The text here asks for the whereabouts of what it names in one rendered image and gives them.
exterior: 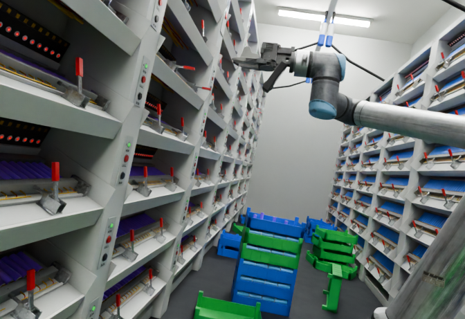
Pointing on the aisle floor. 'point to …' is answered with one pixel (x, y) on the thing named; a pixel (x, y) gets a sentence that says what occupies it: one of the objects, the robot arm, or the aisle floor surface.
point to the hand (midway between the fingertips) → (236, 63)
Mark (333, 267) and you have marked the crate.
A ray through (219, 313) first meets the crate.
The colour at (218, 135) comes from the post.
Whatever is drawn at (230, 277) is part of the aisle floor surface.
